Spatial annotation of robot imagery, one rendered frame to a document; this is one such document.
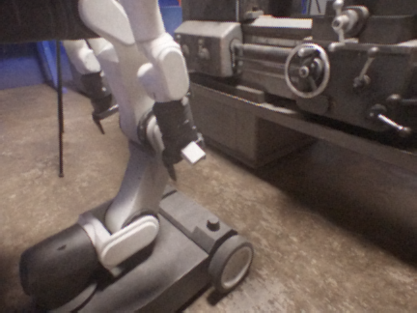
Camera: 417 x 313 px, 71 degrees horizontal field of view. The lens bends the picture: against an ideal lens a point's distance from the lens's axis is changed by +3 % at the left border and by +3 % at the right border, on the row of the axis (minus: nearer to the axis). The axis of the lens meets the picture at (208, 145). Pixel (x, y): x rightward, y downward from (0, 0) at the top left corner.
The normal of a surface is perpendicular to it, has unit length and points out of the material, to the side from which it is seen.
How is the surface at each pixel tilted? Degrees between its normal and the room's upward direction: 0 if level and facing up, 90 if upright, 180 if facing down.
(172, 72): 90
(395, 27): 90
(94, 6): 90
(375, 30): 90
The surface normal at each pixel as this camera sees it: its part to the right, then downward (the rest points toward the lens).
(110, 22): 0.68, 0.31
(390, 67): -0.80, 0.30
